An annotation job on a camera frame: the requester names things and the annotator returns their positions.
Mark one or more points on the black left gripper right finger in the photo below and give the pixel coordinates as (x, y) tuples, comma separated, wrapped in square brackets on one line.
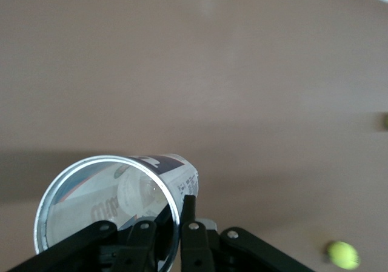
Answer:
[(194, 247)]

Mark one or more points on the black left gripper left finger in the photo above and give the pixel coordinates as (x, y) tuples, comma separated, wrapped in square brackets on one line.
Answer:
[(103, 247)]

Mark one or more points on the white blue tennis ball can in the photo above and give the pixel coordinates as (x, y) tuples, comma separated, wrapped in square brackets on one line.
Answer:
[(179, 175)]

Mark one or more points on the yellow tennis ball Wilson print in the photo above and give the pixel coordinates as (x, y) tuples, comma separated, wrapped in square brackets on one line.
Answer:
[(344, 254)]

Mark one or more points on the yellow tennis ball Head print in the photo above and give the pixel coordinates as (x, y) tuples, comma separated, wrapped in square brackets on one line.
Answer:
[(385, 122)]

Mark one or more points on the brown table cover mat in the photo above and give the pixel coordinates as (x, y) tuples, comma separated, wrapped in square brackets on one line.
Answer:
[(121, 72)]

